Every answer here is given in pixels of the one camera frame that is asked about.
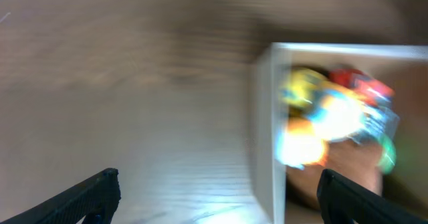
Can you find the brown plush toy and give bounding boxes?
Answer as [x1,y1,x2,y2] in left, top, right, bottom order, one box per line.
[286,140,383,211]

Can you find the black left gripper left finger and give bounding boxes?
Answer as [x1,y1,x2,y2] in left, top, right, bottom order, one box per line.
[2,168,121,224]

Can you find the red toy car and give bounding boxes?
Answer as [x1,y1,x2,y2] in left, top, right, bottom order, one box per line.
[329,68,400,144]

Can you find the white cardboard box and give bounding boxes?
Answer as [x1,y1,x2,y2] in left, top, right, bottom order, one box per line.
[251,43,427,223]

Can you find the yellow blue duck toy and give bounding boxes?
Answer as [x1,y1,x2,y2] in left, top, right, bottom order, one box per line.
[275,82,364,169]

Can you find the yellow ball with blue letters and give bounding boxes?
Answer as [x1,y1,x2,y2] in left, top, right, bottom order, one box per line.
[278,68,328,112]

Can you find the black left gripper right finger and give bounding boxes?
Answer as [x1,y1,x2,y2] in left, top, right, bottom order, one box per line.
[317,169,427,224]

